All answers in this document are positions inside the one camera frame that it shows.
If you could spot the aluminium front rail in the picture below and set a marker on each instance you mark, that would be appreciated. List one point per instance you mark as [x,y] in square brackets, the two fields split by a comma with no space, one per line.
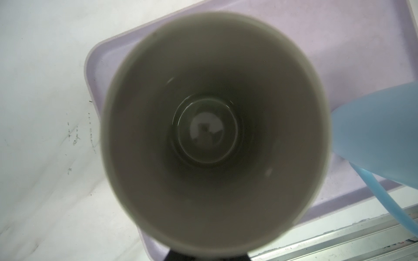
[379,238]

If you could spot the light blue mug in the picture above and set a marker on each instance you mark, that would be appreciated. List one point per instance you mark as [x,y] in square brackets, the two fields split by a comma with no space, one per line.
[378,135]

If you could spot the grey mug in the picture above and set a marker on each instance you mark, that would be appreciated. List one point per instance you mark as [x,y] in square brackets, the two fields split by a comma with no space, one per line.
[215,135]

